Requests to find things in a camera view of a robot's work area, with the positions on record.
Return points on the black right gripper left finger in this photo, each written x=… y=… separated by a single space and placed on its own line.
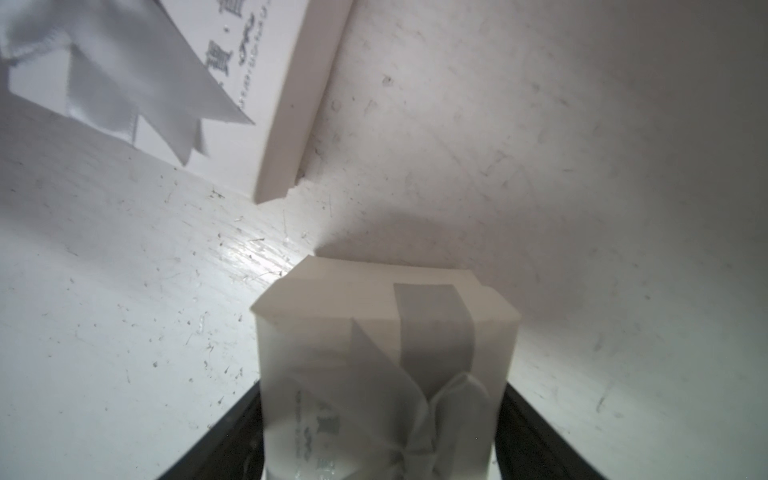
x=232 y=449

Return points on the middle white jewelry box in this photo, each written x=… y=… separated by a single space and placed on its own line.
x=229 y=90

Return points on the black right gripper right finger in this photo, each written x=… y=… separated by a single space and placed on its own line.
x=527 y=447

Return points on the white lift-off box lid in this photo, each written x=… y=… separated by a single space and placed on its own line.
x=375 y=371

